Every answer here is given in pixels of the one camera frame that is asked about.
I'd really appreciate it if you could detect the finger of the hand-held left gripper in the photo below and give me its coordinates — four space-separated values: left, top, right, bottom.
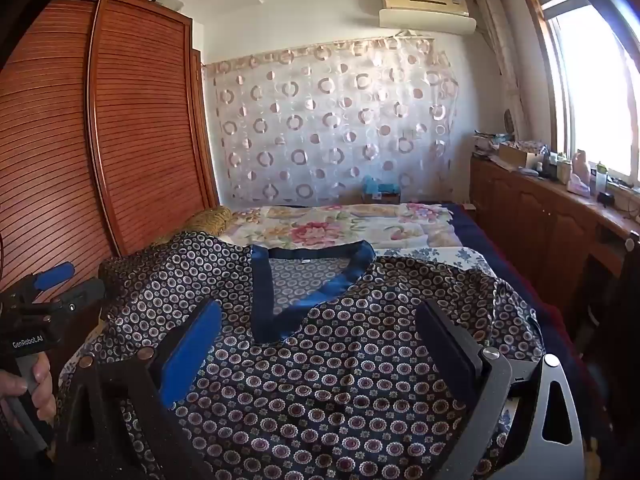
59 279 107 311
31 261 75 292

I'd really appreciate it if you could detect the white air conditioner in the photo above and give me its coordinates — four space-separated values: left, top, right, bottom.
378 0 476 36

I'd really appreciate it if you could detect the floral quilt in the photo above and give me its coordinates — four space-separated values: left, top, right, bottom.
220 202 471 251

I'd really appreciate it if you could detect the window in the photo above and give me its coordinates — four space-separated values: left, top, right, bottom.
520 0 640 186

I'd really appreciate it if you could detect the navy patterned garment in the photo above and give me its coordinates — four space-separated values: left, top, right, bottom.
55 232 551 480

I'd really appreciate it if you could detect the gold-brown patterned garment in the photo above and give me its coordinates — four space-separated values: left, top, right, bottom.
150 206 236 247

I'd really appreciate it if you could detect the long wooden cabinet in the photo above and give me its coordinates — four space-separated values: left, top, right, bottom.
469 154 640 321

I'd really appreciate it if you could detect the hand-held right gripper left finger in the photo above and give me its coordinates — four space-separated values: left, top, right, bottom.
52 300 223 480

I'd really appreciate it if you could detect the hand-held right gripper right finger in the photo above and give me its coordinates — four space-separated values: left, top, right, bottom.
415 299 587 480

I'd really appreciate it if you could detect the white wrapped pipe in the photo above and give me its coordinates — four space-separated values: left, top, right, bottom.
475 0 532 136

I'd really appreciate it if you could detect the wooden slatted wardrobe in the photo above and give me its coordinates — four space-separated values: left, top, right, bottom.
0 0 221 321

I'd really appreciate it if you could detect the navy blue blanket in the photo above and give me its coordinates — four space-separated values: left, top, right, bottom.
440 202 616 441

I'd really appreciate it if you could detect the sheer circle-patterned curtain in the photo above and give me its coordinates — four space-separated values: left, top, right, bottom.
202 35 462 207

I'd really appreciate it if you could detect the teal blue box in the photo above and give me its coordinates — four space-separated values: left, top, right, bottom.
360 175 402 205

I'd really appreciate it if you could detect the person's left hand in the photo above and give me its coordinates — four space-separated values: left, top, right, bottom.
0 354 57 428

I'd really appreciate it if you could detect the cardboard box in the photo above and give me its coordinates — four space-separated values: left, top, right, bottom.
497 142 539 169

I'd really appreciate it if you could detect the blue floral white bedsheet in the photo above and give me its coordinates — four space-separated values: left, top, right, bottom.
375 246 497 277

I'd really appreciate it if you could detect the pile of papers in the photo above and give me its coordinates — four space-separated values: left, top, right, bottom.
472 130 512 159

